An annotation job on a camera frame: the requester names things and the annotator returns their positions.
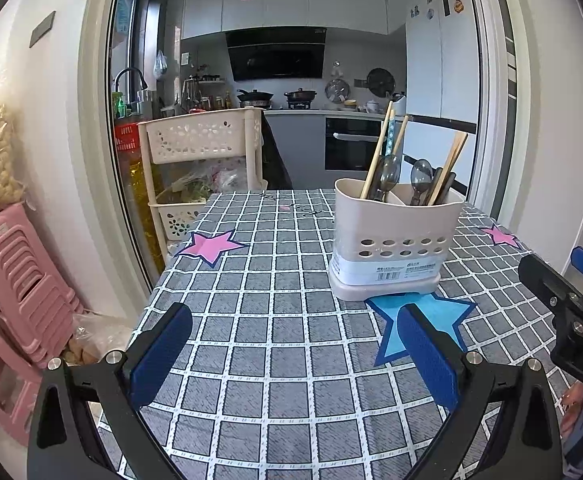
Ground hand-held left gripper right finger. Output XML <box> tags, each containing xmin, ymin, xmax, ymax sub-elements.
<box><xmin>397</xmin><ymin>304</ymin><xmax>565</xmax><ymax>480</ymax></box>

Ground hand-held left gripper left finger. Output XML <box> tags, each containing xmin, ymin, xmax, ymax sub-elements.
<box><xmin>26</xmin><ymin>302</ymin><xmax>193</xmax><ymax>480</ymax></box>

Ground beige plastic utensil holder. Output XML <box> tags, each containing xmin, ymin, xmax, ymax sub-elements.
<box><xmin>328</xmin><ymin>177</ymin><xmax>465</xmax><ymax>301</ymax></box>

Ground black utensil handle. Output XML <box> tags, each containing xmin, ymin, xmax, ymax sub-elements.
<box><xmin>428</xmin><ymin>167</ymin><xmax>445</xmax><ymax>206</ymax></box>

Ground black handled metal spoon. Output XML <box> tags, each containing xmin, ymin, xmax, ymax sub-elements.
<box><xmin>410</xmin><ymin>158</ymin><xmax>435</xmax><ymax>206</ymax></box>
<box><xmin>377</xmin><ymin>154</ymin><xmax>403</xmax><ymax>196</ymax></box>

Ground plastic bag of potatoes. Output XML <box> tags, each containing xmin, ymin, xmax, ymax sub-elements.
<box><xmin>65</xmin><ymin>311</ymin><xmax>133</xmax><ymax>367</ymax></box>

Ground grey checkered star tablecloth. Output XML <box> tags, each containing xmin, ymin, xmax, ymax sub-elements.
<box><xmin>91</xmin><ymin>188</ymin><xmax>583</xmax><ymax>480</ymax></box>

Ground stack of pink stools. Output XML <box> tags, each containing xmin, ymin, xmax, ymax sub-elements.
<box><xmin>0</xmin><ymin>206</ymin><xmax>84</xmax><ymax>367</ymax></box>

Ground yellow oil bottle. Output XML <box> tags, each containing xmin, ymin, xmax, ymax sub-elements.
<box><xmin>128</xmin><ymin>159</ymin><xmax>166</xmax><ymax>262</ymax></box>

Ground pink plastic stool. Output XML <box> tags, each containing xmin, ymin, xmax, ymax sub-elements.
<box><xmin>0</xmin><ymin>310</ymin><xmax>44</xmax><ymax>447</ymax></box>

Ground bag of green vegetables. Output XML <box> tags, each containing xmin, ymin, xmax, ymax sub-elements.
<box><xmin>158</xmin><ymin>159</ymin><xmax>253</xmax><ymax>206</ymax></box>

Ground red plastic basket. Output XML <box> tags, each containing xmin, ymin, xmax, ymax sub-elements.
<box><xmin>114</xmin><ymin>124</ymin><xmax>138</xmax><ymax>154</ymax></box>

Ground black built-in oven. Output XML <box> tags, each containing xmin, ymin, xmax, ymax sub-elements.
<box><xmin>324</xmin><ymin>115</ymin><xmax>388</xmax><ymax>172</ymax></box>

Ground white refrigerator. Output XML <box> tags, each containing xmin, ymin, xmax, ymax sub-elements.
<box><xmin>402</xmin><ymin>0</ymin><xmax>478</xmax><ymax>197</ymax></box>

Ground rack of seasoning bottles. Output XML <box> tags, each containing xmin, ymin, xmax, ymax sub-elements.
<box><xmin>180</xmin><ymin>73</ymin><xmax>235</xmax><ymax>111</ymax></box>

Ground round black hanging pan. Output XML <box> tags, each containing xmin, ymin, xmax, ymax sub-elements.
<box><xmin>366</xmin><ymin>67</ymin><xmax>397</xmax><ymax>97</ymax></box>

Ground black wok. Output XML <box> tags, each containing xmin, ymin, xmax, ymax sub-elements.
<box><xmin>236</xmin><ymin>88</ymin><xmax>275</xmax><ymax>109</ymax></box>

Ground black kitchen faucet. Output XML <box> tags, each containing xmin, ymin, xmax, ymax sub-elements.
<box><xmin>114</xmin><ymin>67</ymin><xmax>148</xmax><ymax>112</ymax></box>

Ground black cooking pot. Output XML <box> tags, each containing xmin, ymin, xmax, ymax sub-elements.
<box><xmin>283</xmin><ymin>87</ymin><xmax>319</xmax><ymax>106</ymax></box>

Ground black range hood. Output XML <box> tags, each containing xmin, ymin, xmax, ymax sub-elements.
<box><xmin>224</xmin><ymin>27</ymin><xmax>329</xmax><ymax>82</ymax></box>

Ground white wall cabinets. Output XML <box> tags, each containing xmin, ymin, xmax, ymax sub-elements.
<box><xmin>181</xmin><ymin>0</ymin><xmax>390</xmax><ymax>42</ymax></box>

